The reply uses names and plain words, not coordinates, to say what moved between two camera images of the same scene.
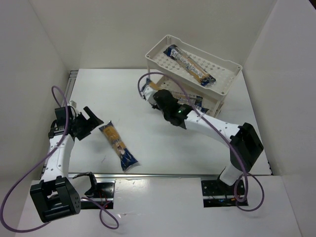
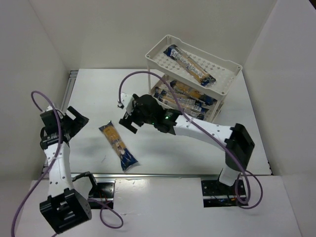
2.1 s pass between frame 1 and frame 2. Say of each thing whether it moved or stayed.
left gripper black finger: moved
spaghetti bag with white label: stayed
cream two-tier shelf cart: stayed
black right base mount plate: stayed
